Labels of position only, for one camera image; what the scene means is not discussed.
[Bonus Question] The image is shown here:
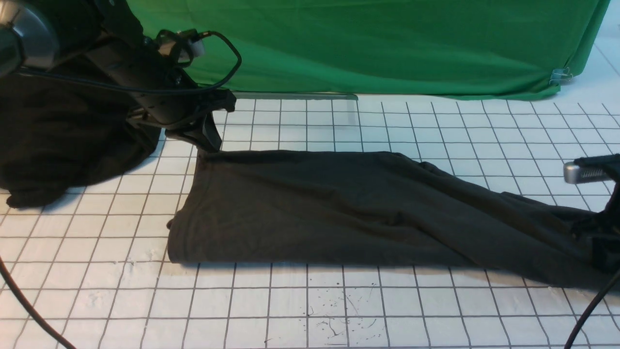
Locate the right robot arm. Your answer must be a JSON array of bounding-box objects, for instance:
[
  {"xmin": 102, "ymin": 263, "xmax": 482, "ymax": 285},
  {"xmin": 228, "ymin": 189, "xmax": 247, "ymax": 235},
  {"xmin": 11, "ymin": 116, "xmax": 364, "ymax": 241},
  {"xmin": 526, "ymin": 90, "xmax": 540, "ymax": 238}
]
[{"xmin": 564, "ymin": 153, "xmax": 620, "ymax": 272}]

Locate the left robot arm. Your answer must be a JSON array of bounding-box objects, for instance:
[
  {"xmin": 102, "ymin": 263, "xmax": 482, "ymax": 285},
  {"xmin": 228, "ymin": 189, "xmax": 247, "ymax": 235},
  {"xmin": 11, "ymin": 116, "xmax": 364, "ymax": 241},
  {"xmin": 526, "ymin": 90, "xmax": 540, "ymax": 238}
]
[{"xmin": 1, "ymin": 0, "xmax": 242, "ymax": 153}]

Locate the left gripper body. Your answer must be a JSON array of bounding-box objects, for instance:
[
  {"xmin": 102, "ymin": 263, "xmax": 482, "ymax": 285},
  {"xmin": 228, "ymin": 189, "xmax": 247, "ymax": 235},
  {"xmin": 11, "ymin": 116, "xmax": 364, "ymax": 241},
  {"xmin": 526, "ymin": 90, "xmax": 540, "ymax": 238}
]
[{"xmin": 87, "ymin": 41, "xmax": 237, "ymax": 129}]

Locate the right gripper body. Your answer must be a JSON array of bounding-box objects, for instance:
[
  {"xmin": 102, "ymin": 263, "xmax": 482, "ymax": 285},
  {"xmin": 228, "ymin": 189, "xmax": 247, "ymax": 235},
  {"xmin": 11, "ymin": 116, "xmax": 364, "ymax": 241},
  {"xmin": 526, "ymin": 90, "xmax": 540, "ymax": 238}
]
[{"xmin": 572, "ymin": 182, "xmax": 620, "ymax": 272}]

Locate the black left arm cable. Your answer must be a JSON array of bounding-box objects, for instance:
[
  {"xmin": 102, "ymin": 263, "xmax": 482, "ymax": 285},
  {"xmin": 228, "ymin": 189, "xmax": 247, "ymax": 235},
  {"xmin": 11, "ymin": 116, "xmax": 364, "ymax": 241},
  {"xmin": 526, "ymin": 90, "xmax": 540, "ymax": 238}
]
[{"xmin": 15, "ymin": 30, "xmax": 243, "ymax": 95}]

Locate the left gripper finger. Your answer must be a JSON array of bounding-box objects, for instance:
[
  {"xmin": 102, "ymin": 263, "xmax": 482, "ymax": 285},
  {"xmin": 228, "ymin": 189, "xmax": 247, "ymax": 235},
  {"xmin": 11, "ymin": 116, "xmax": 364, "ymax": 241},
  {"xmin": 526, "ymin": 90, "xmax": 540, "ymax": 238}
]
[
  {"xmin": 165, "ymin": 128, "xmax": 214, "ymax": 152},
  {"xmin": 200, "ymin": 112, "xmax": 223, "ymax": 153}
]

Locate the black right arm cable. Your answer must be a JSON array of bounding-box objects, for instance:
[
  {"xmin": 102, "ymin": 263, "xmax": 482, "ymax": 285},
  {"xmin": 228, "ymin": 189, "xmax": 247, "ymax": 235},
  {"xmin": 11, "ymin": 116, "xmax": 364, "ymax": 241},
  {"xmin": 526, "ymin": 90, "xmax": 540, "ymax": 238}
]
[{"xmin": 564, "ymin": 271, "xmax": 620, "ymax": 349}]

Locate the blue binder clip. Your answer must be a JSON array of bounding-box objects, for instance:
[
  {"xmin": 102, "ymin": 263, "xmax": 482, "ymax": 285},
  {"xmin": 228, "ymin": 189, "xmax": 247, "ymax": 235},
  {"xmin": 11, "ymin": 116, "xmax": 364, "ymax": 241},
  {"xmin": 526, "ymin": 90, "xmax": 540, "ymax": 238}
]
[{"xmin": 548, "ymin": 67, "xmax": 573, "ymax": 85}]

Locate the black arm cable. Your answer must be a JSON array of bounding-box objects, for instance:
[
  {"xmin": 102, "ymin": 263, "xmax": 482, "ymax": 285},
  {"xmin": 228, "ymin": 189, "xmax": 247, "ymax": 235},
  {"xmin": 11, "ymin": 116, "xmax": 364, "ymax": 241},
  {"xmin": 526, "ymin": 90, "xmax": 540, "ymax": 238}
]
[
  {"xmin": 564, "ymin": 271, "xmax": 620, "ymax": 349},
  {"xmin": 15, "ymin": 30, "xmax": 243, "ymax": 95}
]

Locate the black cloth pile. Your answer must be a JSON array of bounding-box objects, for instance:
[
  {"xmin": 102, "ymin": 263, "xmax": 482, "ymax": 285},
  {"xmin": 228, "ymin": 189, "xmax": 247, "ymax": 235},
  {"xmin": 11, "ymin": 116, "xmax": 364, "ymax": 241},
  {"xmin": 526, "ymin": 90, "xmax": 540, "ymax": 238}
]
[{"xmin": 0, "ymin": 74, "xmax": 161, "ymax": 208}]

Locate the gray long-sleeve top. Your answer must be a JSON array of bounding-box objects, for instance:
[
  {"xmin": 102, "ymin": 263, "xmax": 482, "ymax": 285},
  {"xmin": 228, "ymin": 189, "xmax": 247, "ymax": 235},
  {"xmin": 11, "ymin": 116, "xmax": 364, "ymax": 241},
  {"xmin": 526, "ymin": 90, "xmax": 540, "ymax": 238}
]
[{"xmin": 168, "ymin": 150, "xmax": 618, "ymax": 290}]

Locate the green backdrop cloth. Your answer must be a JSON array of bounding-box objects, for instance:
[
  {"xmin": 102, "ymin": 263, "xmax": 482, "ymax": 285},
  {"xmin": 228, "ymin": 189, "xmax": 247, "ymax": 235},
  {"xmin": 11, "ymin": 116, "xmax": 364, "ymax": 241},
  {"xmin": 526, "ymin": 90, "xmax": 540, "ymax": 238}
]
[{"xmin": 128, "ymin": 0, "xmax": 610, "ymax": 101}]

